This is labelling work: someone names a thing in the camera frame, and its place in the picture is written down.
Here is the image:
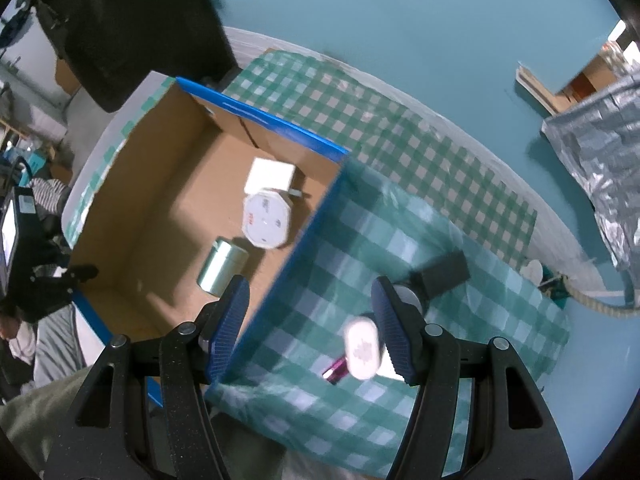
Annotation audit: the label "pink lipstick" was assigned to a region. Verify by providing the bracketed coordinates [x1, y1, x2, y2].
[321, 355, 348, 386]

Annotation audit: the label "silver foil curtain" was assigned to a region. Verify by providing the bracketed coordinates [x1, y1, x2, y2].
[540, 67, 640, 271]

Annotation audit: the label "white octagonal box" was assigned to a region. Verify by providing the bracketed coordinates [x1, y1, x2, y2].
[241, 187, 292, 250]

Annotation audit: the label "light green checkered tablecloth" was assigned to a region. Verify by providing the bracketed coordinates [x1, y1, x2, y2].
[62, 72, 571, 478]

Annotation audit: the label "teal box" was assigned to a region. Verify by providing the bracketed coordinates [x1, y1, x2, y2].
[20, 152, 48, 176]

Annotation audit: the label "dark green checkered tablecloth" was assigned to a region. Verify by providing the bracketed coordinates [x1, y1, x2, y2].
[222, 49, 538, 266]

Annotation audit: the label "white oval case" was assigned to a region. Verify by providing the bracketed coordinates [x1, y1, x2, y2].
[345, 316, 386, 380]

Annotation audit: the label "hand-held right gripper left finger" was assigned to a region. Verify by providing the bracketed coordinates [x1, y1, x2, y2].
[44, 275, 251, 480]

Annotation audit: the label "green metal cylinder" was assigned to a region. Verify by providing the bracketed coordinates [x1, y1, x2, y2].
[197, 239, 249, 297]

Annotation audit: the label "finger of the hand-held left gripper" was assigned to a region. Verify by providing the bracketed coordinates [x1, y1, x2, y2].
[35, 262, 100, 293]

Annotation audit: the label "white charger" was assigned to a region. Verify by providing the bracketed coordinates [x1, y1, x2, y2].
[375, 350, 403, 378]
[244, 157, 305, 198]

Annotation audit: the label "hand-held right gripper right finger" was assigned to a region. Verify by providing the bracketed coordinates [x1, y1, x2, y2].
[371, 275, 575, 480]

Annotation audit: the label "person's left hand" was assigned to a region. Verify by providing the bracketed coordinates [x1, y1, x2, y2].
[0, 310, 23, 343]

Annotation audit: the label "blue-edged cardboard box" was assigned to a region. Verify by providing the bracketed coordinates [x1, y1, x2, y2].
[62, 76, 352, 411]

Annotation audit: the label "cardboard strip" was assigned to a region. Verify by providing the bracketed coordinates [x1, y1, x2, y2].
[515, 61, 571, 116]

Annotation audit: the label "beige rope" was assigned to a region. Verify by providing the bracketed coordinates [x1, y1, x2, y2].
[565, 275, 640, 318]

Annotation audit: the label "striped cloth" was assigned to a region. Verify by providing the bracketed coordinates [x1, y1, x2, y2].
[30, 179, 71, 216]

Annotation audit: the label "black cloth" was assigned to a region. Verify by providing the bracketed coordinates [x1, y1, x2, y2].
[30, 0, 241, 113]

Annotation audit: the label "person's olive trousers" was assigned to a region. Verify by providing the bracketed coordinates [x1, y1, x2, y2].
[0, 360, 101, 461]

